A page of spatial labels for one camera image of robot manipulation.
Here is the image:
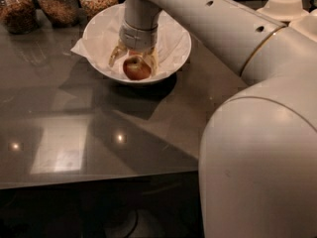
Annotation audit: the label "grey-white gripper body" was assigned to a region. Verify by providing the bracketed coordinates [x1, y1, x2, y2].
[119, 22, 159, 52]

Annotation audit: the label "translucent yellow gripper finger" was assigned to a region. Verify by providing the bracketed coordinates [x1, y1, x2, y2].
[143, 48, 159, 76]
[108, 40, 128, 67]

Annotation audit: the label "red apple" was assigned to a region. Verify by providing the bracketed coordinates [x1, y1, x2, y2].
[123, 56, 152, 80]

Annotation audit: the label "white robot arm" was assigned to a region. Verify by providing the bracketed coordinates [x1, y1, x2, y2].
[120, 0, 317, 238]

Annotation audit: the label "white paper liner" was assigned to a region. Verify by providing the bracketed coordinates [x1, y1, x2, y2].
[70, 0, 189, 81]

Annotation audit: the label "leftmost glass cereal jar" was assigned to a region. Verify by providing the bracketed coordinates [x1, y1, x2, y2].
[0, 0, 38, 34]

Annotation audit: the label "rear stack paper bowls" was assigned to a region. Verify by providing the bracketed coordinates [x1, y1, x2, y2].
[258, 0, 308, 22]

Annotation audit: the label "stack paper bowls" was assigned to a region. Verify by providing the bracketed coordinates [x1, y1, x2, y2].
[258, 0, 308, 22]
[289, 9, 317, 42]

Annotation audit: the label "front stack paper bowls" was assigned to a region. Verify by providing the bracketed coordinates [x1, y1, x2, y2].
[289, 9, 317, 42]

